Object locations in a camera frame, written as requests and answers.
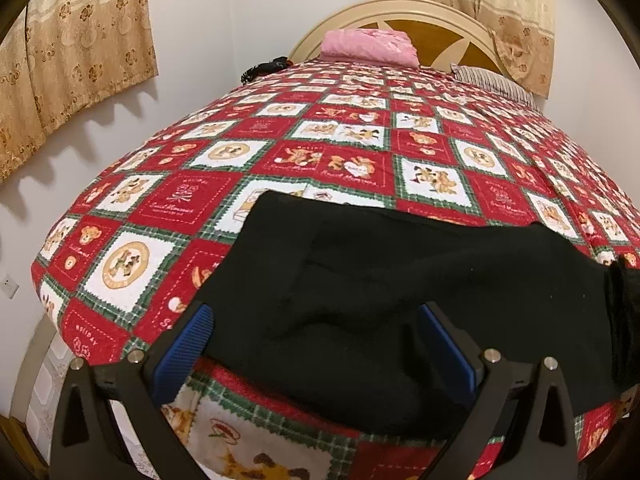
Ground red checkered bear print quilt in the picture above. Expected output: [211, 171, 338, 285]
[31, 55, 640, 480]

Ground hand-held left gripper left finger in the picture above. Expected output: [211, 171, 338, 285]
[50, 302, 216, 480]

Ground black pants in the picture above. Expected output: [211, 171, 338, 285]
[197, 190, 640, 436]

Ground pink folded blanket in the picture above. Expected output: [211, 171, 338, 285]
[320, 29, 420, 67]

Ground black object beside bed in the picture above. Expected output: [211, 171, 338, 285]
[240, 56, 292, 86]

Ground cream wooden headboard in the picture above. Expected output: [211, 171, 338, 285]
[289, 0, 506, 77]

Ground beige patterned window curtain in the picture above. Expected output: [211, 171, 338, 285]
[0, 0, 160, 183]
[370, 0, 557, 100]

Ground wooden furniture piece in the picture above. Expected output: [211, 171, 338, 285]
[0, 412, 28, 480]

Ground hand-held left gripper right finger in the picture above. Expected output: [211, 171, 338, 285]
[417, 302, 583, 480]

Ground striped pillow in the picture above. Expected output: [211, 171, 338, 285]
[450, 63, 543, 111]

